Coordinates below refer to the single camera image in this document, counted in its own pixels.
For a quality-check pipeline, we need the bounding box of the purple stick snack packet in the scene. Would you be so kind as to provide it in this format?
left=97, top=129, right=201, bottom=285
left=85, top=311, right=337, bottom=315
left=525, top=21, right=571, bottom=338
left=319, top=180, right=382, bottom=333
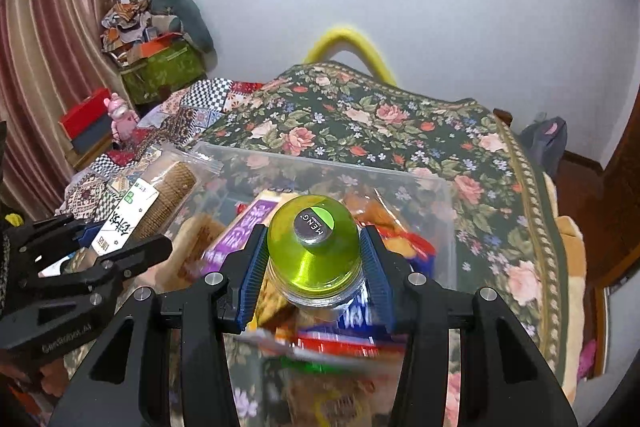
left=202, top=189, right=298, bottom=278

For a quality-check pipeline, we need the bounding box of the green snack packet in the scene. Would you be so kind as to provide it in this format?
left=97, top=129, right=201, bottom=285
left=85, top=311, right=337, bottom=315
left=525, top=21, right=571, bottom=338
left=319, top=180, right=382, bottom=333
left=280, top=353, right=353, bottom=376

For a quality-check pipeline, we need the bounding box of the dark grey box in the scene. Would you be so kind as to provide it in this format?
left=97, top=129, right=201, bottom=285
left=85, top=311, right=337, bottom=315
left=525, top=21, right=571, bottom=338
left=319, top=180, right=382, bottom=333
left=70, top=117, right=116, bottom=155

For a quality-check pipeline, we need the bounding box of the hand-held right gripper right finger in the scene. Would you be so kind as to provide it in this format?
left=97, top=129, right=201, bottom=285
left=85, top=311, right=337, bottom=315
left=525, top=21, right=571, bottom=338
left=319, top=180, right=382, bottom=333
left=361, top=226, right=581, bottom=427

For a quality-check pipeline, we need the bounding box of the pile of patterned cloths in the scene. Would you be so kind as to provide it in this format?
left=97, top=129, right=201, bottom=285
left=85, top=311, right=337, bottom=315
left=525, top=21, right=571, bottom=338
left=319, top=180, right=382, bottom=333
left=100, top=0, right=173, bottom=52

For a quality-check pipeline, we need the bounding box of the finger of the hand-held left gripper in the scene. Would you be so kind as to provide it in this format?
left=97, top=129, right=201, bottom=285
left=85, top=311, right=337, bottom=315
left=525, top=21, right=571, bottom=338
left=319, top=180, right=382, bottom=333
left=10, top=213, right=103, bottom=268
left=20, top=234, right=173, bottom=303

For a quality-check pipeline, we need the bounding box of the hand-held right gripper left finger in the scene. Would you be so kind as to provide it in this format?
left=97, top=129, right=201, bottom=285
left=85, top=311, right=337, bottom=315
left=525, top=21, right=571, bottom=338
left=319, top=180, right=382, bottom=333
left=47, top=224, right=268, bottom=427

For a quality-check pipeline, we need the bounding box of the grey backpack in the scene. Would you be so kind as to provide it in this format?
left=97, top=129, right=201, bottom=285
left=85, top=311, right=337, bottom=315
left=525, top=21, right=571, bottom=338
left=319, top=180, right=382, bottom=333
left=520, top=117, right=568, bottom=180

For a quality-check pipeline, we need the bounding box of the yellow snack packet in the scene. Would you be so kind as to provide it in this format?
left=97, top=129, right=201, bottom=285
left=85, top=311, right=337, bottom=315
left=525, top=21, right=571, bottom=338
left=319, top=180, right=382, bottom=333
left=247, top=277, right=301, bottom=333

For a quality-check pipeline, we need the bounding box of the green capped bottle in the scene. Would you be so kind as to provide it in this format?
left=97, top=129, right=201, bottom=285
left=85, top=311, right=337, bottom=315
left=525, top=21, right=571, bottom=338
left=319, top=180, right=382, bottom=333
left=266, top=193, right=368, bottom=310

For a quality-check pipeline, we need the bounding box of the red snack packet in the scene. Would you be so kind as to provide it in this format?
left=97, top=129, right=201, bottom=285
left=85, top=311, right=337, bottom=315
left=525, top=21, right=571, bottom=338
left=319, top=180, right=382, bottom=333
left=280, top=327, right=411, bottom=358

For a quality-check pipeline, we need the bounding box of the pink toy figure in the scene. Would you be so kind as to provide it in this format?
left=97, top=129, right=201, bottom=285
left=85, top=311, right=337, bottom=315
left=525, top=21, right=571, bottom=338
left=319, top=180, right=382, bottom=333
left=106, top=93, right=141, bottom=142

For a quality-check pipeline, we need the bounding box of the striped brown curtain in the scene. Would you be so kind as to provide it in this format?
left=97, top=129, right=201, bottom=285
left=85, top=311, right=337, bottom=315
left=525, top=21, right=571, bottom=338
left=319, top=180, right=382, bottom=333
left=0, top=0, right=131, bottom=218

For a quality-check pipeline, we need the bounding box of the patchwork quilt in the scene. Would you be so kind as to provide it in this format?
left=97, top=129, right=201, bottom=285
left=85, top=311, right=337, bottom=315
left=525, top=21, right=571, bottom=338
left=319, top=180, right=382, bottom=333
left=55, top=77, right=266, bottom=218

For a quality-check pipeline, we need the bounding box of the clear fried snack packet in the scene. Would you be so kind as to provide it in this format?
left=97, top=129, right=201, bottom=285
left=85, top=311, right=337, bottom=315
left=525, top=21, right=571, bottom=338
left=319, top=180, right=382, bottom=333
left=344, top=192, right=401, bottom=233

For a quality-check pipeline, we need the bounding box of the clear plastic container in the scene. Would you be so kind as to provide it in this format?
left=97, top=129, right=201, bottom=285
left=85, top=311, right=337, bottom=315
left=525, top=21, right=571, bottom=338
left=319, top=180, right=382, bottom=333
left=170, top=142, right=458, bottom=373

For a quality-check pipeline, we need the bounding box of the grey long pillow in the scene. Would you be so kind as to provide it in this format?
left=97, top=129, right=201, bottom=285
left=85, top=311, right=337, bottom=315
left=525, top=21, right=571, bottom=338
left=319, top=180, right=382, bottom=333
left=150, top=0, right=217, bottom=54

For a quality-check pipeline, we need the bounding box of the orange snack packet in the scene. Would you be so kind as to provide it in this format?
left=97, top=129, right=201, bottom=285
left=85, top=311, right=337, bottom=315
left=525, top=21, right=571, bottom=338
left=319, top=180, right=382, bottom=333
left=380, top=227, right=437, bottom=273

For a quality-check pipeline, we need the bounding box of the red box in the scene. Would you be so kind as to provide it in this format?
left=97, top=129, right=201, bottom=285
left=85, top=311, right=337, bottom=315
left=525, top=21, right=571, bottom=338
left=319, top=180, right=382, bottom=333
left=59, top=88, right=113, bottom=140

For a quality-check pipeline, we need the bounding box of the orange cardboard box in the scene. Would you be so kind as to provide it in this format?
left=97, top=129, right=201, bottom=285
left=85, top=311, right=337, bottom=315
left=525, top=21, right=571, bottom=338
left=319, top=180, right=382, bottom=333
left=140, top=32, right=183, bottom=58

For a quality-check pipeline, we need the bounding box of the beige fleece blanket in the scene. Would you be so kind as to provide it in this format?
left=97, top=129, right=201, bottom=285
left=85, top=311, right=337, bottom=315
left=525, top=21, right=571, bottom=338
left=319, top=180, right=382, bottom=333
left=545, top=172, right=587, bottom=403

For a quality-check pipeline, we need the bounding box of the sponge cake packet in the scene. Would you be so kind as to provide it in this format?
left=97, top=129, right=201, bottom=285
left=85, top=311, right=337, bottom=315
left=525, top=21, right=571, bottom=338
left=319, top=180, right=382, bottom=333
left=165, top=213, right=226, bottom=288

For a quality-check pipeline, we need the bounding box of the brown biscuit roll packet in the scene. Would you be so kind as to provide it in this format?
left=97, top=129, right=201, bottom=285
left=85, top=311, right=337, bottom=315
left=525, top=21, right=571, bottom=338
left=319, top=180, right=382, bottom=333
left=90, top=143, right=224, bottom=258

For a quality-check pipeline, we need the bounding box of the blue snack packet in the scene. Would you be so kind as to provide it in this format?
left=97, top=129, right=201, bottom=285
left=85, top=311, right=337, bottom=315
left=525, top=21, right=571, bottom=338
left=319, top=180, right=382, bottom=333
left=335, top=287, right=396, bottom=338

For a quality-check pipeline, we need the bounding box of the green patterned box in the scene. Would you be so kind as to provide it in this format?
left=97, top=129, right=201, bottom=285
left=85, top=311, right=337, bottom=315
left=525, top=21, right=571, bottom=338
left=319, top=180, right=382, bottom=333
left=120, top=42, right=207, bottom=105

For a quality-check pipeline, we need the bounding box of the yellow foam tube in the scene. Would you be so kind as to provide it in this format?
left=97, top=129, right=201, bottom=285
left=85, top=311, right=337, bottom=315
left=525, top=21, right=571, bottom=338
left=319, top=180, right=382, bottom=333
left=304, top=25, right=398, bottom=85

